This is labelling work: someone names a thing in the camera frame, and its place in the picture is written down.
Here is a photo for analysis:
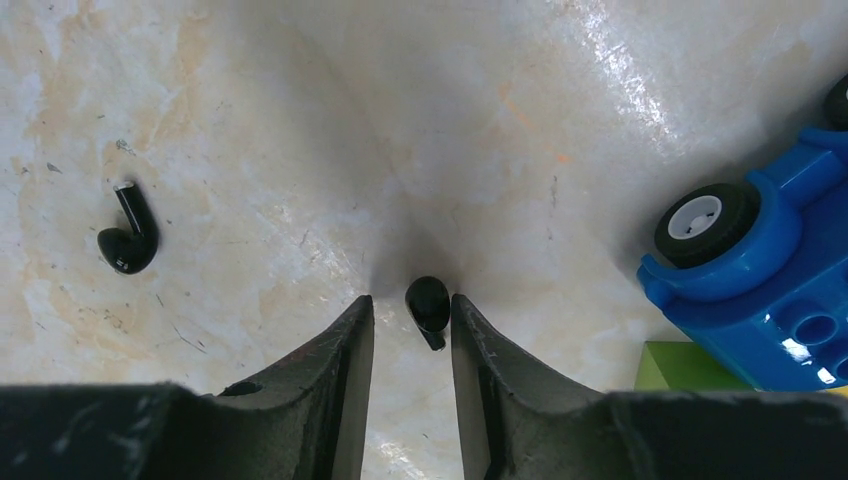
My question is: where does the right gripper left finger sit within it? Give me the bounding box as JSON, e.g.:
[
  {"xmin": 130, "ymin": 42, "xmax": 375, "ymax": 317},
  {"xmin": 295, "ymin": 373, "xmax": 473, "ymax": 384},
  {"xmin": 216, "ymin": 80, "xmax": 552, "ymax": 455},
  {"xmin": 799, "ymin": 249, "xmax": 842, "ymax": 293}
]
[{"xmin": 1, "ymin": 295, "xmax": 375, "ymax": 479}]

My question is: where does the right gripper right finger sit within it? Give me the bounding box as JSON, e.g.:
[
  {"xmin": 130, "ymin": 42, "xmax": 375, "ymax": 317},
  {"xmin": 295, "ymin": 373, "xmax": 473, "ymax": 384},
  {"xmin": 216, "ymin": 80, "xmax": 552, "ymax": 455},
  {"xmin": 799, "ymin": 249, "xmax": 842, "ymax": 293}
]
[{"xmin": 451, "ymin": 294, "xmax": 847, "ymax": 479}]

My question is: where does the black earbud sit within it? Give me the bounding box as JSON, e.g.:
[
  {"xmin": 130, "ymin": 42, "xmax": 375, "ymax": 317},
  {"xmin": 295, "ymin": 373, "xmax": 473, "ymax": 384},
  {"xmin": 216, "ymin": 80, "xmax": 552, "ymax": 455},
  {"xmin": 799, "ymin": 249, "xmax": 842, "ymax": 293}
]
[
  {"xmin": 404, "ymin": 276, "xmax": 451, "ymax": 351},
  {"xmin": 97, "ymin": 180, "xmax": 160, "ymax": 275}
]

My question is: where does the green cube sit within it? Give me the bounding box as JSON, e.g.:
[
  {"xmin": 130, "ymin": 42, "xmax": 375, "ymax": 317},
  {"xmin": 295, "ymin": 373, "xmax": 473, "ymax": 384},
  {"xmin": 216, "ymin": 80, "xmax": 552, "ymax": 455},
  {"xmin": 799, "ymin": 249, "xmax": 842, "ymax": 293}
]
[{"xmin": 634, "ymin": 341, "xmax": 754, "ymax": 392}]

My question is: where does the blue toy car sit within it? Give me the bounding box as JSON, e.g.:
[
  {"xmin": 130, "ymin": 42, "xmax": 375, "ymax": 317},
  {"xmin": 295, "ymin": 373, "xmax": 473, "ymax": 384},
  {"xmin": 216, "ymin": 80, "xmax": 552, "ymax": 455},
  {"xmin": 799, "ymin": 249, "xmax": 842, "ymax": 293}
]
[{"xmin": 637, "ymin": 80, "xmax": 847, "ymax": 392}]

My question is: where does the yellow cube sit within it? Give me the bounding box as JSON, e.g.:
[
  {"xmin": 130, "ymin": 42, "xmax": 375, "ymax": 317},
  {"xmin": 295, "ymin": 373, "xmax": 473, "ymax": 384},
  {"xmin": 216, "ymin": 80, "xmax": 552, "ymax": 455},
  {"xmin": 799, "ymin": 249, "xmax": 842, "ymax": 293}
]
[{"xmin": 827, "ymin": 386, "xmax": 848, "ymax": 398}]

